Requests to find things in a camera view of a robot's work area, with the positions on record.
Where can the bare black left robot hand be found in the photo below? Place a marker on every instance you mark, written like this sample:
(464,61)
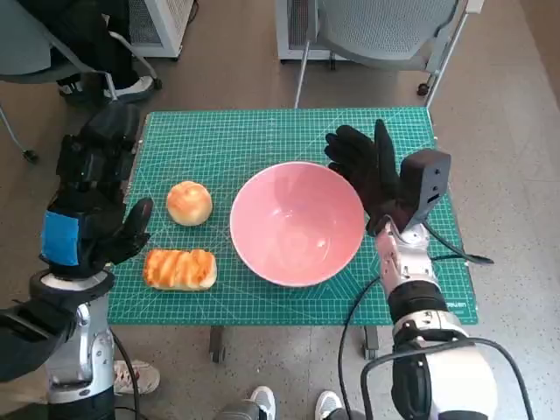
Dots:
(92,175)

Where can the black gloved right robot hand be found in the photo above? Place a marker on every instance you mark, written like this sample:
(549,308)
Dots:
(367,170)

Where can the pink bowl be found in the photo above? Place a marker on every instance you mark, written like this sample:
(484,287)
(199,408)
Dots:
(297,223)

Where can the round toy bread bun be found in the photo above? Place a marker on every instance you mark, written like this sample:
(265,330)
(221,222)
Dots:
(189,203)

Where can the long toy bread loaf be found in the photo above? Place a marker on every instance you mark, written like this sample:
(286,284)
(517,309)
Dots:
(181,269)

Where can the green cutting mat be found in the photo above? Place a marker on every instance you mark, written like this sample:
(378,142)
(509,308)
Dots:
(262,135)

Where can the person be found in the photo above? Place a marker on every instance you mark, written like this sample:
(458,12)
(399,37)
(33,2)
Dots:
(83,30)
(140,376)
(262,400)

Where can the grey mesh office chair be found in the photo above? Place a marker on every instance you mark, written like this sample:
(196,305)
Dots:
(385,26)

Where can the grey plastic chair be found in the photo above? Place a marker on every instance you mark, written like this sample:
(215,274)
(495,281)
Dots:
(22,39)

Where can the white grilled air purifier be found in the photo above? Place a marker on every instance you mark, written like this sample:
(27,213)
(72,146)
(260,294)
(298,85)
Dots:
(297,26)
(162,22)

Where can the black table foot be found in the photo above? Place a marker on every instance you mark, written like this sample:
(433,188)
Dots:
(217,345)
(371,343)

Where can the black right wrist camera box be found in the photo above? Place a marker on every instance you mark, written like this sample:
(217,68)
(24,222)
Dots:
(426,184)

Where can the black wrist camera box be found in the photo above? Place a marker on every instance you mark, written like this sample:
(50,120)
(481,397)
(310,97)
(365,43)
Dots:
(426,184)
(30,337)

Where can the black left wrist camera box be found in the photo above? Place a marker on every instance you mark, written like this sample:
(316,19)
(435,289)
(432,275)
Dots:
(30,337)

